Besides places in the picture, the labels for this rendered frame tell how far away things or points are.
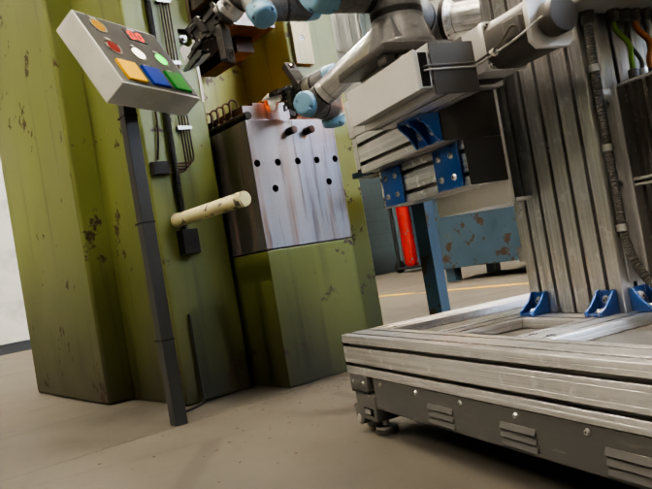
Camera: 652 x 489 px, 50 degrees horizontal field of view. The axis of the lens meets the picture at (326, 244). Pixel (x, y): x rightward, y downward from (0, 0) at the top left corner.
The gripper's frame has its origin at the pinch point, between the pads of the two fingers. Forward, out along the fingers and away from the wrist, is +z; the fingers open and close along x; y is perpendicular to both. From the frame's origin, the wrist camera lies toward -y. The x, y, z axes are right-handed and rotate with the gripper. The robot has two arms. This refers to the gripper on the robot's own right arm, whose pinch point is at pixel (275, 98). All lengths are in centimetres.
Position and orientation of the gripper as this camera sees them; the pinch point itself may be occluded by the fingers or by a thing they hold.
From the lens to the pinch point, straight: 252.0
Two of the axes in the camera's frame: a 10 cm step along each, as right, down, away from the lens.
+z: -6.1, 1.2, 7.9
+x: 7.8, -1.2, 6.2
